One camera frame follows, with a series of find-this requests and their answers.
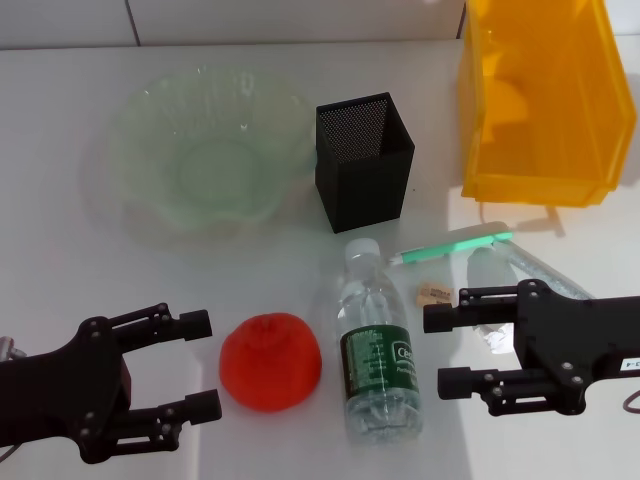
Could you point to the black mesh pen holder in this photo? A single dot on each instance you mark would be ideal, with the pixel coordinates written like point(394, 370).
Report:
point(360, 190)

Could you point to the clear green-label water bottle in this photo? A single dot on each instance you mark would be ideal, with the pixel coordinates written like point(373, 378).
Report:
point(380, 360)

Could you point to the white paper ball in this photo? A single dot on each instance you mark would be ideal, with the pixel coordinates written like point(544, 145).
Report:
point(496, 340)

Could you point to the green pen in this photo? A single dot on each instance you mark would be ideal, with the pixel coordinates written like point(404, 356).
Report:
point(450, 248)

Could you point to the green glass fruit plate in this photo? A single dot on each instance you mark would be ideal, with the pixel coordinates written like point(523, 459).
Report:
point(210, 160)

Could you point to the silver glitter pen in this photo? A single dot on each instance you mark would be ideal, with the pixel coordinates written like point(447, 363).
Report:
point(550, 272)

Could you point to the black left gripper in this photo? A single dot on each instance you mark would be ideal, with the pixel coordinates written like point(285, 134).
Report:
point(55, 390)

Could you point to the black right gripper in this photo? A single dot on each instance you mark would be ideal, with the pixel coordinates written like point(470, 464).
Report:
point(575, 340)

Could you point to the yellow plastic bin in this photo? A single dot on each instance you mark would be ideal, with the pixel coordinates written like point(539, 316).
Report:
point(545, 125)

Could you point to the red-orange fruit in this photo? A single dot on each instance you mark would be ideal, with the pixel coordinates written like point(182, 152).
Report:
point(270, 365)

